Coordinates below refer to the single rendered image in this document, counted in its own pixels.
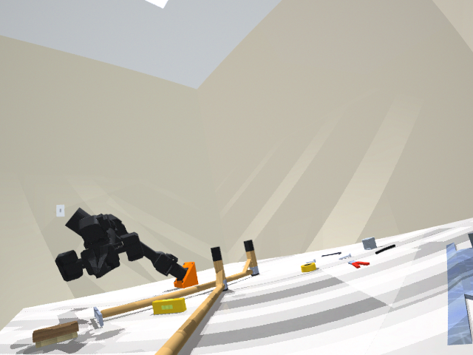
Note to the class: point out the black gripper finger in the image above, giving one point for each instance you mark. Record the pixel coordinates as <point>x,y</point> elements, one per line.
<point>90,262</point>
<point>107,264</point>

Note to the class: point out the yellow ring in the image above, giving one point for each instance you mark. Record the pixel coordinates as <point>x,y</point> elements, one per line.
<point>308,267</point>

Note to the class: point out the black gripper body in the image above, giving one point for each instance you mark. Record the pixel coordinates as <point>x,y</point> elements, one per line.
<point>71,267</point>

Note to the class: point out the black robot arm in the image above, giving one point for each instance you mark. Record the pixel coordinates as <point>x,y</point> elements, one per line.
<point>100,226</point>

